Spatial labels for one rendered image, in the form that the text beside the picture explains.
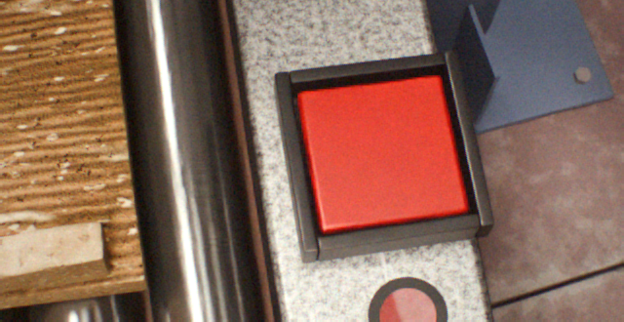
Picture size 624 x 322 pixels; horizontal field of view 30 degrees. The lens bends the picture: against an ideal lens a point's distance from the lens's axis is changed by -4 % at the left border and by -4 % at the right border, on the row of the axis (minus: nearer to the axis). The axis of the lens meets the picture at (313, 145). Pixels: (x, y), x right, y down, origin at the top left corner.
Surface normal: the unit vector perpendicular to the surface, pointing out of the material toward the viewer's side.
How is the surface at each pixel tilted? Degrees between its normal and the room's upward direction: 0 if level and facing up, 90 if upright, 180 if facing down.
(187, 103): 13
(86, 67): 0
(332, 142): 0
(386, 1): 0
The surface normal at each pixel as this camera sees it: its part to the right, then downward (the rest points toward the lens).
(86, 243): 0.05, -0.28
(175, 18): 0.28, -0.38
